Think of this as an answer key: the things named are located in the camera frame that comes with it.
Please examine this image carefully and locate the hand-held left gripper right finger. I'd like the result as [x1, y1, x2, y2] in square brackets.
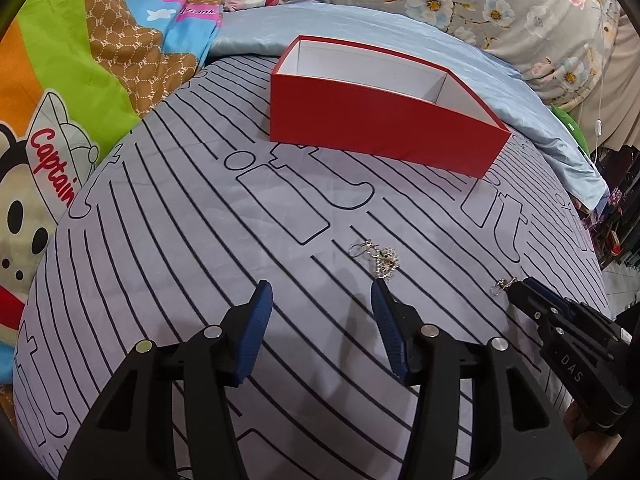
[370, 277, 586, 480]

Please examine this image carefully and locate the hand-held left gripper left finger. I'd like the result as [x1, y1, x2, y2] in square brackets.
[57, 280, 274, 480]

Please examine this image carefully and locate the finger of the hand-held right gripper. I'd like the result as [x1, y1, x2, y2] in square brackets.
[506, 281, 557, 332]
[524, 277, 582, 314]

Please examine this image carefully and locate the silver chain with charm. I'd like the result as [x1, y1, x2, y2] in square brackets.
[349, 240, 401, 278]

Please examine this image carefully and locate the red cardboard box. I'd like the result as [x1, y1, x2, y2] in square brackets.
[269, 35, 513, 179]

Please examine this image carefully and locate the grey striped bedsheet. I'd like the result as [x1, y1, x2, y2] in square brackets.
[12, 55, 608, 480]

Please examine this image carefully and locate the green cushion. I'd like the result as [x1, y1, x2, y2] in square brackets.
[550, 104, 591, 153]

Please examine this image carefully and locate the beige curtain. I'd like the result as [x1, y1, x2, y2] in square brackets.
[585, 15, 640, 151]

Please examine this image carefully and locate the colourful monkey print blanket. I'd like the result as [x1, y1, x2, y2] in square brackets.
[0, 0, 223, 396]

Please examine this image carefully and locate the light blue quilt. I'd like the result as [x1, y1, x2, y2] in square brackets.
[207, 0, 608, 211]

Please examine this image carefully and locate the white cable with switch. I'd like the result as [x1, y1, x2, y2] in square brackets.
[595, 10, 618, 151]

